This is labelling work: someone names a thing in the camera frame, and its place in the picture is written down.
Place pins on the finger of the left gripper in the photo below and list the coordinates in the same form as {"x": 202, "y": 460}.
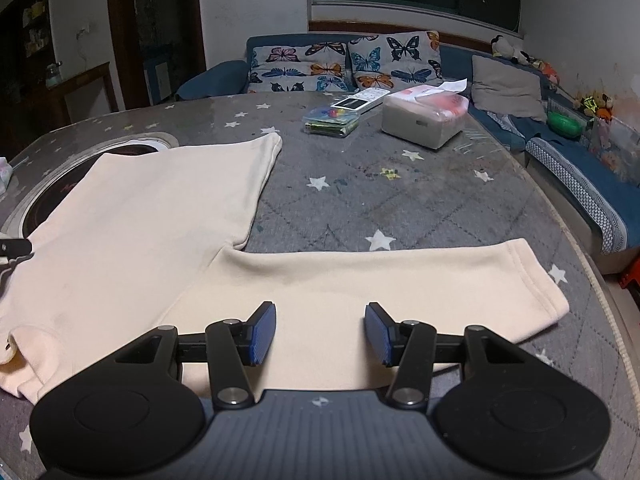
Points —
{"x": 14, "y": 248}

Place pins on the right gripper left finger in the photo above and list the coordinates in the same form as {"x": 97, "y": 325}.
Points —
{"x": 233, "y": 345}

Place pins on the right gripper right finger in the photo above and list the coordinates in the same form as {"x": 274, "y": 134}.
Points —
{"x": 408, "y": 346}

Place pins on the cream sweatshirt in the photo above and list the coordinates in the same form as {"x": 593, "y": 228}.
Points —
{"x": 166, "y": 247}

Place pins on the round black induction cooker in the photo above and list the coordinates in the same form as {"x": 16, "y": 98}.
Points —
{"x": 48, "y": 187}

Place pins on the pink tissue pack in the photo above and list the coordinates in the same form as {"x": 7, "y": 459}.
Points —
{"x": 6, "y": 171}

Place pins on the wooden side table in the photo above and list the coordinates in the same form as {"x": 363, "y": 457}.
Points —
{"x": 92, "y": 82}

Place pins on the grey tissue box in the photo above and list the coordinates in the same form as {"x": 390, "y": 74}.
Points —
{"x": 426, "y": 115}

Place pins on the red plastic stool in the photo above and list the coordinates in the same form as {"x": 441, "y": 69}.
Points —
{"x": 631, "y": 274}

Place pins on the clear box of coloured items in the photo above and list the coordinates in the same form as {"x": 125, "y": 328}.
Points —
{"x": 331, "y": 121}

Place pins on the white remote control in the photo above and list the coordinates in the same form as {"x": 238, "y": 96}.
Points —
{"x": 362, "y": 101}

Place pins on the blue corner sofa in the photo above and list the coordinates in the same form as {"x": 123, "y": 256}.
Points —
{"x": 582, "y": 151}

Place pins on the green bowl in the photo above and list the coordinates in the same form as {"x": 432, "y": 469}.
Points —
{"x": 564, "y": 126}

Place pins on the grey cushion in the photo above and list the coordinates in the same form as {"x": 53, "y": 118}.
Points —
{"x": 506, "y": 90}

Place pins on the clear plastic storage box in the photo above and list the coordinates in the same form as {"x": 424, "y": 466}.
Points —
{"x": 616, "y": 146}

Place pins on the yellow plush toys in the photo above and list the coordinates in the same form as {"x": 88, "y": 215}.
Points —
{"x": 595, "y": 105}

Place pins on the black white plush toy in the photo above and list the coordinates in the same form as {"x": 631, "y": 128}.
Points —
{"x": 501, "y": 48}

